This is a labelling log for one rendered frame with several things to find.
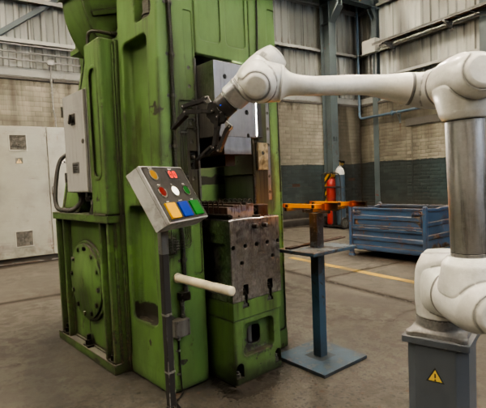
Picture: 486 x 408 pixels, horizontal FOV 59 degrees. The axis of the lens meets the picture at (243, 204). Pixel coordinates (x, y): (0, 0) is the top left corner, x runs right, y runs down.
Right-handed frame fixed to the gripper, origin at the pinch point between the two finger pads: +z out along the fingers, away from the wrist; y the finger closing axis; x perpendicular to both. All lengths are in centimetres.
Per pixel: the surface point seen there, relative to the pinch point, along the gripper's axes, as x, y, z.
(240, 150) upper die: -96, 5, 12
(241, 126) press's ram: -98, 15, 3
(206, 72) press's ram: -87, 47, -3
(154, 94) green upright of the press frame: -70, 52, 22
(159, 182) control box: -31.4, 5.5, 32.3
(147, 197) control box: -22.9, 2.0, 36.9
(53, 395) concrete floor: -43, -37, 165
